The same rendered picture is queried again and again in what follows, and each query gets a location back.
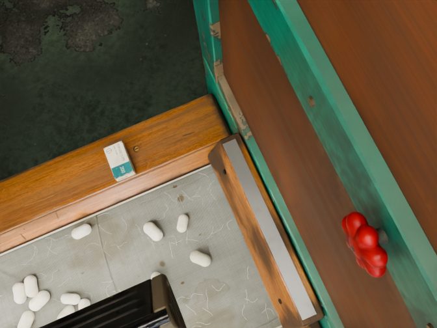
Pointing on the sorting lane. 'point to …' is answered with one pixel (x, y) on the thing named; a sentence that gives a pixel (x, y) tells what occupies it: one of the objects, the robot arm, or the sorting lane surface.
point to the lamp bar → (129, 309)
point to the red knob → (366, 243)
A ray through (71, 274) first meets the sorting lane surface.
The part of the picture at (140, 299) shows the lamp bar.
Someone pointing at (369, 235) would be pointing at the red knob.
